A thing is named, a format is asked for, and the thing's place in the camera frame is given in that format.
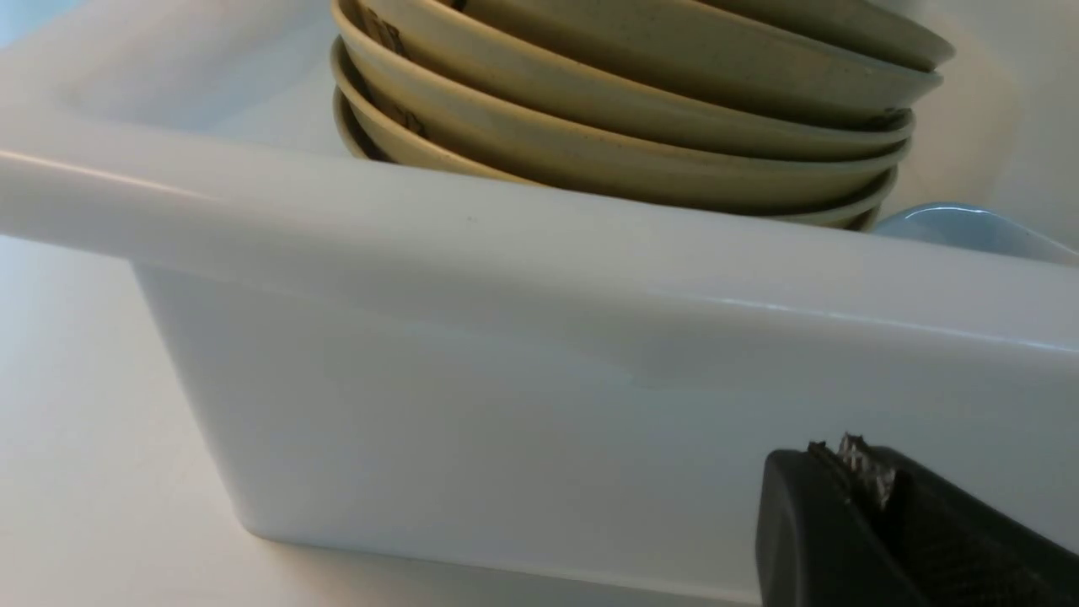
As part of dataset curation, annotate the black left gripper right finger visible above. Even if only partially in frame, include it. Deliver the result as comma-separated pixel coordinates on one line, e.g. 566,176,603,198
809,434,1078,606

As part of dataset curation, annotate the top stacked white dish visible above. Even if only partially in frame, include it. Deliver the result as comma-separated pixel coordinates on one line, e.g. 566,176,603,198
871,202,1078,266

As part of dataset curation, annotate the top yellow stacked bowl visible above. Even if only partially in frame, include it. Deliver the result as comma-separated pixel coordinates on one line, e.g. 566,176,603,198
446,1,956,73

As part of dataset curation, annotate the large white plastic bin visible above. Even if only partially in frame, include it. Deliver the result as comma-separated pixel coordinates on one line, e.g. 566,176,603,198
3,1,1076,602

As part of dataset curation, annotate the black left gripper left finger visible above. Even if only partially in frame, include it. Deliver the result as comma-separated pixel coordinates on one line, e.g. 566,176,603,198
756,449,928,606

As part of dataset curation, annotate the yellow stacked bowl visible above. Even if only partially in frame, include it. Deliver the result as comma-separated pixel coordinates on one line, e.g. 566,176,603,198
331,1,915,163
363,1,943,128
446,1,956,73
334,88,898,231
330,37,910,215

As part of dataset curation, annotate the bottom yellow stacked bowl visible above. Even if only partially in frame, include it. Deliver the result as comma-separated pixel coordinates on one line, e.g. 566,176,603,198
334,88,898,231

